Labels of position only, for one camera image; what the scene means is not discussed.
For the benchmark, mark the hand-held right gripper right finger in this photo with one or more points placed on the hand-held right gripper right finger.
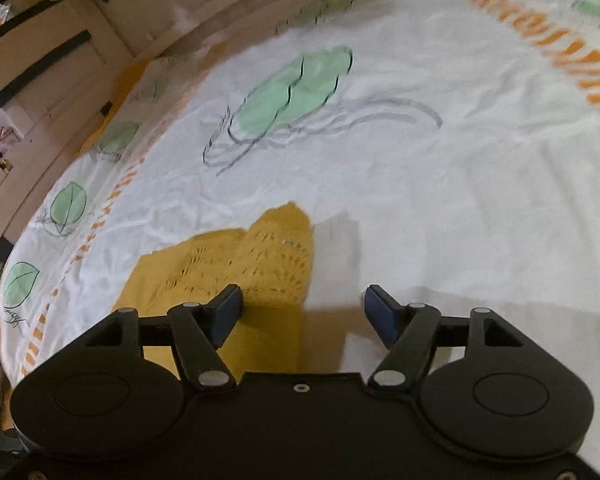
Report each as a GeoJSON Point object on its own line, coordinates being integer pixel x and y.
{"type": "Point", "coordinates": [382, 316]}

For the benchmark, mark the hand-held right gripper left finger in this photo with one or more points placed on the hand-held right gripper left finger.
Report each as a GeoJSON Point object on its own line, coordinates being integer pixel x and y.
{"type": "Point", "coordinates": [227, 311]}

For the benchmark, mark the yellow knit sweater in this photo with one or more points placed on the yellow knit sweater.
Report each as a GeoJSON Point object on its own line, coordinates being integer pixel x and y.
{"type": "Point", "coordinates": [260, 260]}

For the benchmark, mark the white leaf-print blanket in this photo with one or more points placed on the white leaf-print blanket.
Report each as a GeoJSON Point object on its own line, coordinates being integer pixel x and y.
{"type": "Point", "coordinates": [430, 185]}

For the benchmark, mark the yellow bed sheet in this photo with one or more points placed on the yellow bed sheet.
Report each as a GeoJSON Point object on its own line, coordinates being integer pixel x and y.
{"type": "Point", "coordinates": [130, 77]}

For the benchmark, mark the white cabinet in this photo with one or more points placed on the white cabinet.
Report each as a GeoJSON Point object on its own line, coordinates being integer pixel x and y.
{"type": "Point", "coordinates": [55, 110]}

